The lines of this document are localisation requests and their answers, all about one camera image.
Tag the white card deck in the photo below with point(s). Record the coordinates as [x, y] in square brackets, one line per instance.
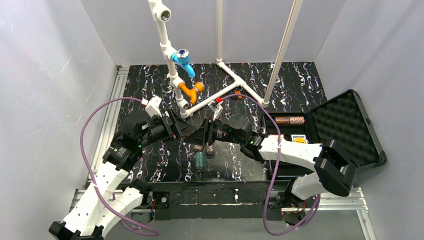
[299, 135]

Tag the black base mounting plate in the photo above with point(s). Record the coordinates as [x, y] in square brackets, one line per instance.
[209, 200]

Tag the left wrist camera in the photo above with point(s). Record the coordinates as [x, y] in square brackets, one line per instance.
[152, 106]

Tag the green blue chip stack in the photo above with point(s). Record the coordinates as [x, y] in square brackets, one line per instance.
[200, 158]

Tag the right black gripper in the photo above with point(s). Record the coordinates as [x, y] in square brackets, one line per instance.
[210, 131]

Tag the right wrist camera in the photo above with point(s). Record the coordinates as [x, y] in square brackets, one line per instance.
[216, 107]

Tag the orange plastic faucet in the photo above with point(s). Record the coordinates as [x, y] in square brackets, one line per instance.
[192, 93]

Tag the black poker carrying case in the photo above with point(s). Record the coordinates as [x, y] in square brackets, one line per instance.
[342, 118]

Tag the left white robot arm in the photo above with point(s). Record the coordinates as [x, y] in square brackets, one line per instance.
[93, 217]

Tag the yellow dealer button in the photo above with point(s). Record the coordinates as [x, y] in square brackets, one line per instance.
[300, 140]

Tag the small orange black clip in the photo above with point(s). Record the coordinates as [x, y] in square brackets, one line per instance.
[237, 95]

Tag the red black chip stack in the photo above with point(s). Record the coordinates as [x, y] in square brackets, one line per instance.
[293, 120]
[281, 120]

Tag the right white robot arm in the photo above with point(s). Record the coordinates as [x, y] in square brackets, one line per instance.
[333, 168]

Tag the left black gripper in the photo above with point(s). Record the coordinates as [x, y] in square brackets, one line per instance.
[172, 124]

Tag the orange white chip stack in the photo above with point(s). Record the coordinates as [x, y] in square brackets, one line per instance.
[198, 148]

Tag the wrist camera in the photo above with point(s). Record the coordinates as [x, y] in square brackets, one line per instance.
[216, 107]
[152, 106]

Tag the blue plastic faucet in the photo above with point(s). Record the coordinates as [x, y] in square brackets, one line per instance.
[182, 58]

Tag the aluminium frame rail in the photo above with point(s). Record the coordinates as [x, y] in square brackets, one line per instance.
[93, 125]

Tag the red card deck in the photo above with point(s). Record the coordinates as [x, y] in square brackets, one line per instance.
[274, 136]

